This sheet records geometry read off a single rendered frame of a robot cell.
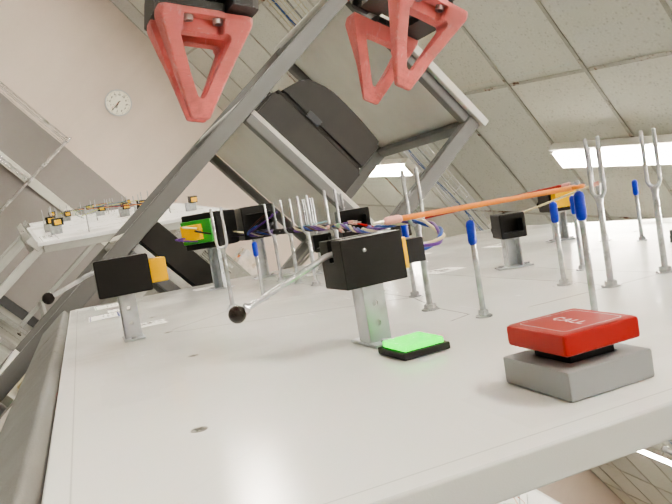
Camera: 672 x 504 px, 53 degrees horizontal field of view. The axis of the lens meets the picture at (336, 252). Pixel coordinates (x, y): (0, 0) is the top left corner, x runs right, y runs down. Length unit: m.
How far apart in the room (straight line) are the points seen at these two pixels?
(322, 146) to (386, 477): 1.40
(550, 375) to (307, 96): 1.36
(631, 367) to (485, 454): 0.11
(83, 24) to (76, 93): 0.76
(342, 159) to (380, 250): 1.15
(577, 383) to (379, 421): 0.10
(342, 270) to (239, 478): 0.24
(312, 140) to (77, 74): 6.60
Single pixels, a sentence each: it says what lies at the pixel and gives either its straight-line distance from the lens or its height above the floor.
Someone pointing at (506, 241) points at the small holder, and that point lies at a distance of 0.90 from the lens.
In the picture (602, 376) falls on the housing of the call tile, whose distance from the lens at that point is 0.37.
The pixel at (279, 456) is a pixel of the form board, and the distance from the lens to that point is 0.35.
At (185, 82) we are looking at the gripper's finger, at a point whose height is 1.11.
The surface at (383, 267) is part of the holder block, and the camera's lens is 0.54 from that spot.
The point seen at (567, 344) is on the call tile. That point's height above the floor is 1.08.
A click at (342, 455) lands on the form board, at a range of 0.33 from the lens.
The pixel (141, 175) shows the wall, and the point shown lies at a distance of 8.14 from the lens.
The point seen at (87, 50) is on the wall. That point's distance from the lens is 8.20.
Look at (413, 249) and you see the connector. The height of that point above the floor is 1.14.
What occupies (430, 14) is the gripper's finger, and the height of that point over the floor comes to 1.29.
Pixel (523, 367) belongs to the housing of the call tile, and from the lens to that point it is 0.39.
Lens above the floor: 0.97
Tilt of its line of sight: 13 degrees up
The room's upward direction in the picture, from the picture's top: 38 degrees clockwise
